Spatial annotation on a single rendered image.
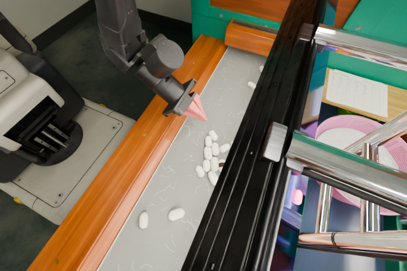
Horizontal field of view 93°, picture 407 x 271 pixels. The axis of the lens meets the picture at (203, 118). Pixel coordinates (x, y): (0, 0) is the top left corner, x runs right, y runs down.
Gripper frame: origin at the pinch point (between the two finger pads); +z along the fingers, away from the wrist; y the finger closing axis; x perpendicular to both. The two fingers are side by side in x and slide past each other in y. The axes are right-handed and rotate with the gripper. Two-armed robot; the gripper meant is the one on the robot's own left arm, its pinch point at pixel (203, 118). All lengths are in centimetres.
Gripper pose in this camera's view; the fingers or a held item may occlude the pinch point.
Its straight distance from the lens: 50.3
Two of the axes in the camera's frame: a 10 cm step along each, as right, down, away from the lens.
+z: 6.9, 6.0, 4.0
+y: 4.2, -7.8, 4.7
